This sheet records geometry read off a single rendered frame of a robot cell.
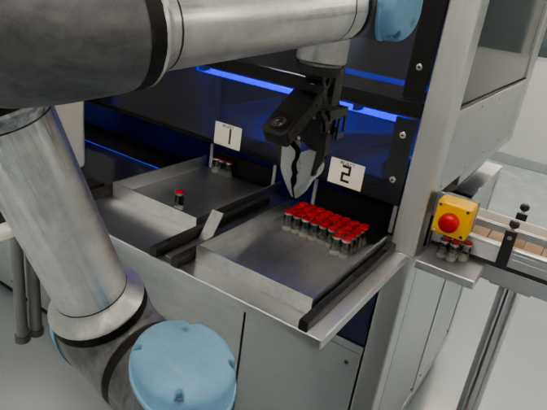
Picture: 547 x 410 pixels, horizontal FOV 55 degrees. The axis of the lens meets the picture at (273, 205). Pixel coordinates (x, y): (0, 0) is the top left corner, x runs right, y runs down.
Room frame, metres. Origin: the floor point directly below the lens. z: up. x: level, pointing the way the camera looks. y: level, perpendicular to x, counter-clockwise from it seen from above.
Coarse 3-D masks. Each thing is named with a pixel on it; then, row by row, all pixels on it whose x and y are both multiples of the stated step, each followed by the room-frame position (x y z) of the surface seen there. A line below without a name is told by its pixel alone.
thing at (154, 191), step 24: (168, 168) 1.31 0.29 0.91; (192, 168) 1.39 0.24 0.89; (120, 192) 1.14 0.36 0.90; (144, 192) 1.19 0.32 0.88; (168, 192) 1.21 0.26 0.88; (192, 192) 1.23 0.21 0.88; (216, 192) 1.26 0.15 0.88; (240, 192) 1.28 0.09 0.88; (264, 192) 1.25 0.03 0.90; (168, 216) 1.06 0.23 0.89; (192, 216) 1.03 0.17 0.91
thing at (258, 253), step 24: (264, 216) 1.10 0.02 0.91; (216, 240) 0.95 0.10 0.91; (240, 240) 1.01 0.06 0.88; (264, 240) 1.02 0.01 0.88; (288, 240) 1.04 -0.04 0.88; (384, 240) 1.05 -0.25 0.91; (216, 264) 0.87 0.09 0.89; (240, 264) 0.85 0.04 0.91; (264, 264) 0.92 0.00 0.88; (288, 264) 0.93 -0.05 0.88; (312, 264) 0.95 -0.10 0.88; (336, 264) 0.96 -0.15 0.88; (360, 264) 0.94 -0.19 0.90; (264, 288) 0.82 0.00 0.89; (288, 288) 0.79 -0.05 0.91; (312, 288) 0.86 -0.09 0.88
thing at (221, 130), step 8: (216, 120) 1.33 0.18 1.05; (216, 128) 1.33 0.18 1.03; (224, 128) 1.31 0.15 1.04; (232, 128) 1.30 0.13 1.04; (216, 136) 1.33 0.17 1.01; (224, 136) 1.31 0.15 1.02; (232, 136) 1.30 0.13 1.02; (240, 136) 1.29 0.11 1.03; (224, 144) 1.31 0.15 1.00; (232, 144) 1.30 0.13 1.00
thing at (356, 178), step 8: (336, 160) 1.15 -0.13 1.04; (344, 160) 1.14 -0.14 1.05; (336, 168) 1.15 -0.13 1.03; (344, 168) 1.14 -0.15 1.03; (352, 168) 1.13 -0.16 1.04; (360, 168) 1.12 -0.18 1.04; (328, 176) 1.16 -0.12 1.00; (336, 176) 1.15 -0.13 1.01; (344, 176) 1.14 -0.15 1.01; (352, 176) 1.13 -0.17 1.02; (360, 176) 1.12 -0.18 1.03; (344, 184) 1.14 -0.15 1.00; (352, 184) 1.13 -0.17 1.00; (360, 184) 1.12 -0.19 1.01
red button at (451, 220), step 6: (444, 216) 0.99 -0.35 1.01; (450, 216) 0.99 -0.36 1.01; (456, 216) 0.99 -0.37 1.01; (438, 222) 1.00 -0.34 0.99; (444, 222) 0.99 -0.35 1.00; (450, 222) 0.98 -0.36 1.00; (456, 222) 0.98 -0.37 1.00; (444, 228) 0.98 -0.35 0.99; (450, 228) 0.98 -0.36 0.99; (456, 228) 0.98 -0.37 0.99
